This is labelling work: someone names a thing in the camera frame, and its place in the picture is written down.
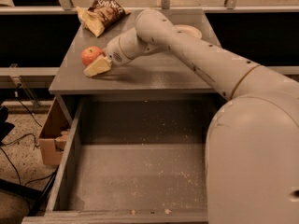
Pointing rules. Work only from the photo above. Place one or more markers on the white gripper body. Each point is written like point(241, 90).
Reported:
point(113, 53)

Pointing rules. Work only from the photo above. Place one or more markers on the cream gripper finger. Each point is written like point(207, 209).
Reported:
point(100, 65)

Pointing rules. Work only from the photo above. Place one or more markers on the red apple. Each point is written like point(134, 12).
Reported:
point(90, 54)

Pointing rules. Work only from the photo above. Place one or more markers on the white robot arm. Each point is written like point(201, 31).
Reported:
point(252, 143)

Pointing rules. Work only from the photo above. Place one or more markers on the grey cabinet counter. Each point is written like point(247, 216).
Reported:
point(160, 75)

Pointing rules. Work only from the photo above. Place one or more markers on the grey open top drawer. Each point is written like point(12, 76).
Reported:
point(136, 162)

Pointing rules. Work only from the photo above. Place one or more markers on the brown chip bag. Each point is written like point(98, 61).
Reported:
point(101, 15)

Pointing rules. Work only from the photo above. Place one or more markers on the white bowl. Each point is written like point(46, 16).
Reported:
point(189, 30)

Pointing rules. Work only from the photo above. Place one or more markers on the cardboard box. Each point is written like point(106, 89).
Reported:
point(53, 136)

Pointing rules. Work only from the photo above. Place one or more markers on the metal railing frame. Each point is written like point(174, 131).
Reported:
point(35, 40)

